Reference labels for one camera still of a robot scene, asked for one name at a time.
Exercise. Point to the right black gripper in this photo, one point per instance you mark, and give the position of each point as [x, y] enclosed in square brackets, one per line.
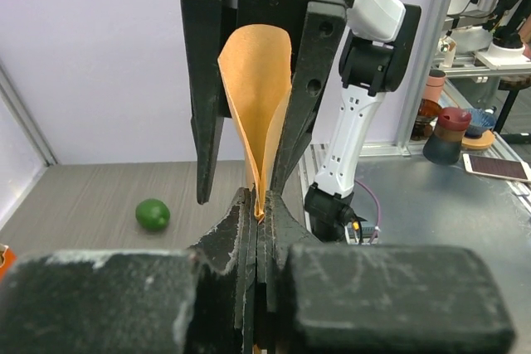
[315, 28]

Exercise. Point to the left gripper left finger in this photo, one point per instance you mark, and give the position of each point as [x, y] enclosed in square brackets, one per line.
[196, 300]

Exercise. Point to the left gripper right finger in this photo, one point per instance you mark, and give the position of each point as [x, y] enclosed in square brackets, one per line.
[338, 298]

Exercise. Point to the brown paper coffee filter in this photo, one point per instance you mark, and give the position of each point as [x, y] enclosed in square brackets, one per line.
[256, 76]

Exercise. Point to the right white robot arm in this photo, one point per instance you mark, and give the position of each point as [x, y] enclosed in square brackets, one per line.
[372, 59]

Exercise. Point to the orange filter box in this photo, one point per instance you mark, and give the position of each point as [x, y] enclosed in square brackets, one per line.
[7, 258]

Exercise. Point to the green ball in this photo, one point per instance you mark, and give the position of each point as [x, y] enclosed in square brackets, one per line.
[153, 215]

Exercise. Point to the pink cup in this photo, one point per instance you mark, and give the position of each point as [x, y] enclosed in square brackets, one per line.
[434, 85]

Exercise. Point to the brown glass jar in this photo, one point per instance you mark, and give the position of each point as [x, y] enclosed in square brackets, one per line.
[428, 111]

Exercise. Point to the dark teal jar red lid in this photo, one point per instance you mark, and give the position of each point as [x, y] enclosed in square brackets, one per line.
[444, 145]

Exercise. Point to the white smartphone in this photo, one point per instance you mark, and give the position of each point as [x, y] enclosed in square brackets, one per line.
[497, 168]

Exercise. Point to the blue bowl on wood coaster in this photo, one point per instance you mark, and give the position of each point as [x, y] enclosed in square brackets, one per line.
[479, 135]

